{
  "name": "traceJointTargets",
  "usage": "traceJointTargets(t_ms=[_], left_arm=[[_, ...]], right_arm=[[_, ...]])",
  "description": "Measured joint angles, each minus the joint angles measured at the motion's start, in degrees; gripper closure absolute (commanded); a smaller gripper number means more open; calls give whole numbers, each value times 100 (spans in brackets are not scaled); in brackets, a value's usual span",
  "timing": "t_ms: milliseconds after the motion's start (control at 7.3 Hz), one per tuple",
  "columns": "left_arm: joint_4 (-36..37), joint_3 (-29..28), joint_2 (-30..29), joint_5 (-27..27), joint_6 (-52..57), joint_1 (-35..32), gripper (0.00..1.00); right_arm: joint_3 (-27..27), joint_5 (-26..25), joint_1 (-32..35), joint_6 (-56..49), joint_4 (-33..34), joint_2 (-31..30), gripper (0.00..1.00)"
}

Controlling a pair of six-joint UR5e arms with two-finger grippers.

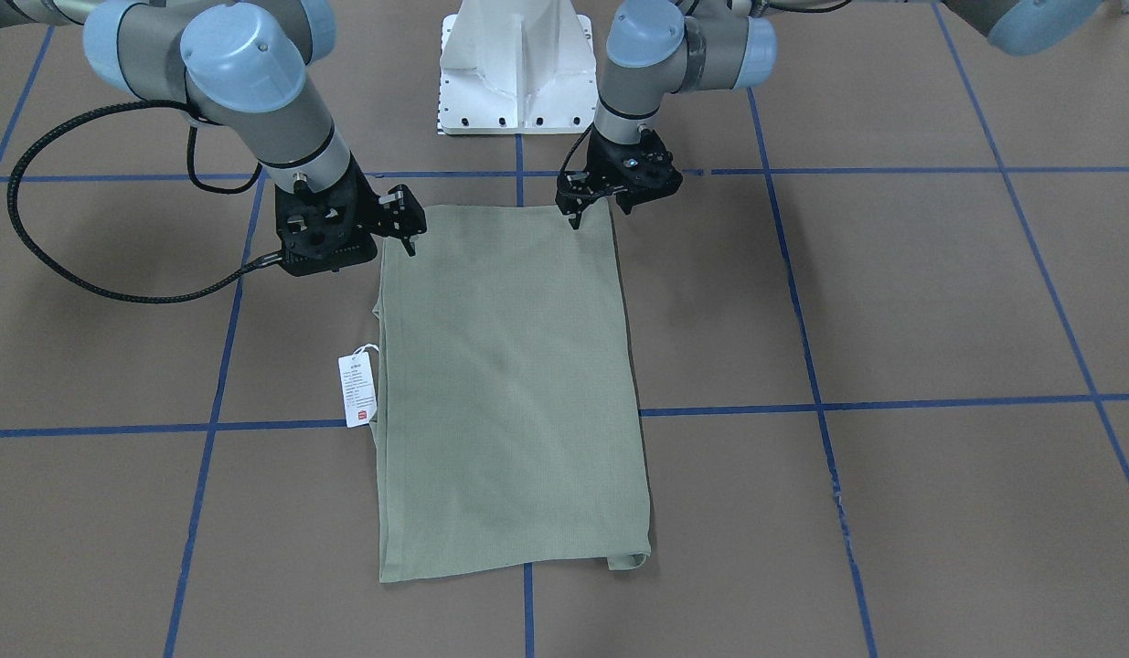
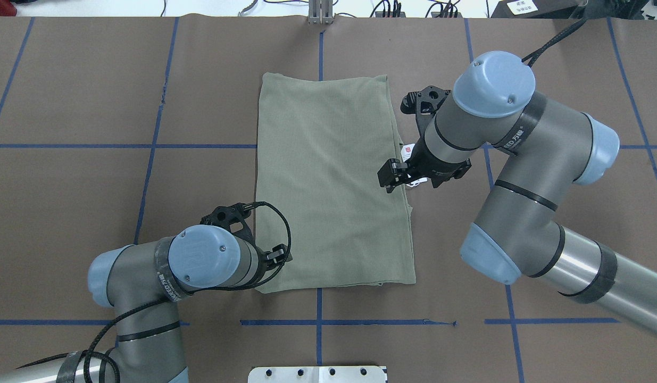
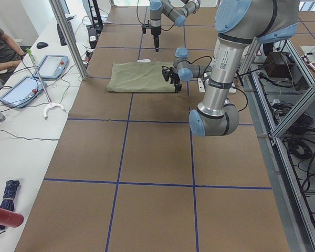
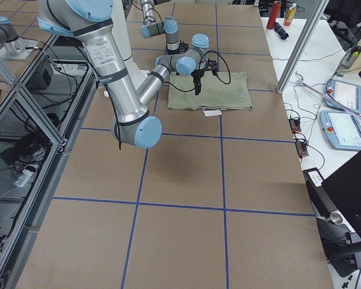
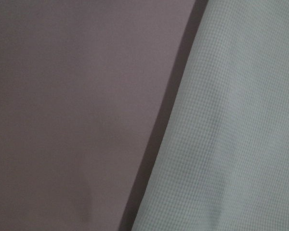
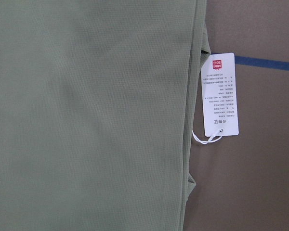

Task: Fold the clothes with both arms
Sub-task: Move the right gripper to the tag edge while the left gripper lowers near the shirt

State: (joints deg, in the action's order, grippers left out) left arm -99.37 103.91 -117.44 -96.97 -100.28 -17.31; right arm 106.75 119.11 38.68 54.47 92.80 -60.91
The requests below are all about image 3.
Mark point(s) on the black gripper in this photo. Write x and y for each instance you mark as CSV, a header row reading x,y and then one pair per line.
x,y
155,31
175,77

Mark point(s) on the olive green long-sleeve shirt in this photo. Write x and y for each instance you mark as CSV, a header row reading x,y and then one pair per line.
x,y
139,77

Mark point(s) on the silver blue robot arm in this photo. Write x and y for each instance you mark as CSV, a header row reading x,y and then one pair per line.
x,y
237,24
177,16

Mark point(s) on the white paper price tag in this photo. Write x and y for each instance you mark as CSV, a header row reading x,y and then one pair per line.
x,y
143,60

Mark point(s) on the black power adapter box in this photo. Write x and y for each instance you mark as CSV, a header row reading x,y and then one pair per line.
x,y
93,37

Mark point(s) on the black keyboard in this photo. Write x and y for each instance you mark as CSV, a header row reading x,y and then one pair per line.
x,y
61,35

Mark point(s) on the upper blue teach pendant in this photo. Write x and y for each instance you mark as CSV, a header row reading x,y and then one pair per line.
x,y
52,66

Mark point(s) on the blue teach pendant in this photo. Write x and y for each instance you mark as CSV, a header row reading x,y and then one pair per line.
x,y
52,66
22,93

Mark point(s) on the black computer mouse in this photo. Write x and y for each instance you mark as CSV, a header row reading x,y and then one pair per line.
x,y
41,45

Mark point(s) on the white reacher grabber tool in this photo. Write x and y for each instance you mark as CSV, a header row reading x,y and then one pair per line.
x,y
50,104

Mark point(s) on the lower blue teach pendant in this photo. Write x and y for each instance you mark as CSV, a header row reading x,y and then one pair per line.
x,y
22,93

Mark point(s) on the seated person in dark shirt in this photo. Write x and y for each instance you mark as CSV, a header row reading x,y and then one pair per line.
x,y
11,55

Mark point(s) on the folded dark blue umbrella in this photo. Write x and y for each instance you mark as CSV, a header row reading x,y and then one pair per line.
x,y
8,197

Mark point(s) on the red cylindrical bottle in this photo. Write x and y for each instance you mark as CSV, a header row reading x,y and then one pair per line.
x,y
10,219

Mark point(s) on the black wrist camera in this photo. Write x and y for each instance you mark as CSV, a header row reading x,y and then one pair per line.
x,y
167,74
145,27

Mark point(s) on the white camera mast with base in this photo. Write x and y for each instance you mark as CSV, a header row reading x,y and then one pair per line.
x,y
205,81

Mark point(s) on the aluminium frame post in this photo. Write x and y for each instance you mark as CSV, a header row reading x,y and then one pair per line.
x,y
59,14

